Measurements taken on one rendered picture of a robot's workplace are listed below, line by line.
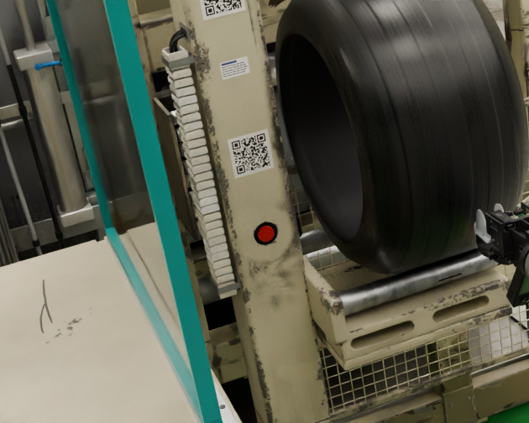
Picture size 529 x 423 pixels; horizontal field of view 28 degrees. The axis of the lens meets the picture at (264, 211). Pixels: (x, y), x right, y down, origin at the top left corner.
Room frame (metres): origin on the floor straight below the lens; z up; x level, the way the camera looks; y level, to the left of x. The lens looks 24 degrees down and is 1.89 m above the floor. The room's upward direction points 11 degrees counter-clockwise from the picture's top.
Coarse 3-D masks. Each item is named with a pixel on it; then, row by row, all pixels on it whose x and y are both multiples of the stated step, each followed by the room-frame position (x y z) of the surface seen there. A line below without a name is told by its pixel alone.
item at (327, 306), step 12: (312, 276) 1.76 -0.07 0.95; (312, 288) 1.73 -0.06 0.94; (324, 288) 1.70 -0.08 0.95; (312, 300) 1.74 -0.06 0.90; (324, 300) 1.67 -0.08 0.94; (336, 300) 1.66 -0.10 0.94; (312, 312) 1.76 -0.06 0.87; (324, 312) 1.68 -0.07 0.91; (336, 312) 1.65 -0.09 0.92; (324, 324) 1.69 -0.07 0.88; (336, 324) 1.65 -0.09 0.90; (336, 336) 1.65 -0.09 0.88
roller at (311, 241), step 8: (304, 232) 2.01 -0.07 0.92; (312, 232) 2.00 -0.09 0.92; (320, 232) 1.99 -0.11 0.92; (304, 240) 1.98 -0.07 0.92; (312, 240) 1.98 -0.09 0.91; (320, 240) 1.98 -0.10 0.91; (328, 240) 1.99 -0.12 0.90; (304, 248) 1.97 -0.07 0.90; (312, 248) 1.98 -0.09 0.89; (320, 248) 1.98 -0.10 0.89
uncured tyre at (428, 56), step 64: (320, 0) 1.84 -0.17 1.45; (384, 0) 1.77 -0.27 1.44; (448, 0) 1.77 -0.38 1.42; (320, 64) 2.15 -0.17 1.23; (384, 64) 1.67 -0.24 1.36; (448, 64) 1.67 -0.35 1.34; (512, 64) 1.72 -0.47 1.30; (320, 128) 2.14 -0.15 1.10; (384, 128) 1.63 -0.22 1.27; (448, 128) 1.63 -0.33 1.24; (512, 128) 1.65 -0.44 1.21; (320, 192) 1.98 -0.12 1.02; (384, 192) 1.62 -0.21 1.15; (448, 192) 1.62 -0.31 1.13; (512, 192) 1.66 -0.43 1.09; (384, 256) 1.68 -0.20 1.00; (448, 256) 1.73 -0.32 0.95
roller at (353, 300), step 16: (464, 256) 1.77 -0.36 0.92; (480, 256) 1.77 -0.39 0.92; (416, 272) 1.75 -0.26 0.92; (432, 272) 1.75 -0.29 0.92; (448, 272) 1.75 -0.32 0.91; (464, 272) 1.76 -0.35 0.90; (368, 288) 1.72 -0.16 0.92; (384, 288) 1.72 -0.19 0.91; (400, 288) 1.72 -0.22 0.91; (416, 288) 1.73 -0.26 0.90; (352, 304) 1.70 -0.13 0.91; (368, 304) 1.71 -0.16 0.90
